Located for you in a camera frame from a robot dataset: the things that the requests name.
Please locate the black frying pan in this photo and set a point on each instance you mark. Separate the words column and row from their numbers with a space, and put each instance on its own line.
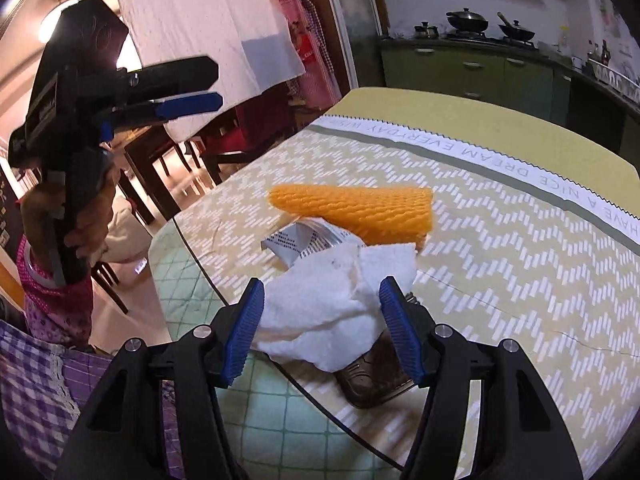
column 514, row 30

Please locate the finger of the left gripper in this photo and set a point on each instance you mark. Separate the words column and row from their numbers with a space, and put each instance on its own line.
column 164, row 80
column 159, row 112

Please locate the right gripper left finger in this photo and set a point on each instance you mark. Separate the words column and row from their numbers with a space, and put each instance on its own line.
column 120, row 433

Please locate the purple checkered apron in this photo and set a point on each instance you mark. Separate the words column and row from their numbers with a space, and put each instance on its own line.
column 43, row 389

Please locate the dish rack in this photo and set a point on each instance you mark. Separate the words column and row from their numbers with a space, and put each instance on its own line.
column 618, row 82

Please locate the pink patterned sleeve forearm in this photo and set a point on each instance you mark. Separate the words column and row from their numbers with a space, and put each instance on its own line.
column 54, row 314

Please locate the black wok with lid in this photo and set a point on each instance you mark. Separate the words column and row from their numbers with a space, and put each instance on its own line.
column 467, row 22

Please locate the brown plastic tray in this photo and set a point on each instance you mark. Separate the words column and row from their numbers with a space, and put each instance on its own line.
column 375, row 377

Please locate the white paper towel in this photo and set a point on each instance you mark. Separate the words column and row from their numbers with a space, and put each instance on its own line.
column 325, row 310

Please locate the orange foam net sleeve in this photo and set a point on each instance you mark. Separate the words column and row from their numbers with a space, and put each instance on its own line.
column 379, row 216

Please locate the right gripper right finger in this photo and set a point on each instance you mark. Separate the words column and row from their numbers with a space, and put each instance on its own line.
column 521, row 433

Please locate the green kitchen cabinets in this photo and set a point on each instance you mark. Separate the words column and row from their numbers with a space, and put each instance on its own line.
column 522, row 80

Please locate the yellow patterned tablecloth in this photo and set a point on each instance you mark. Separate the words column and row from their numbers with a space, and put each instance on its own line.
column 536, row 236

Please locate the dark wooden chair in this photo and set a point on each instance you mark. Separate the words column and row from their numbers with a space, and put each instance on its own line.
column 241, row 135

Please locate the silver foil wrapper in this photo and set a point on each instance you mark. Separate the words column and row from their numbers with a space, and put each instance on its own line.
column 304, row 237

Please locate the white hanging cloth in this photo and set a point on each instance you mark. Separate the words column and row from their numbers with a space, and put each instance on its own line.
column 248, row 39

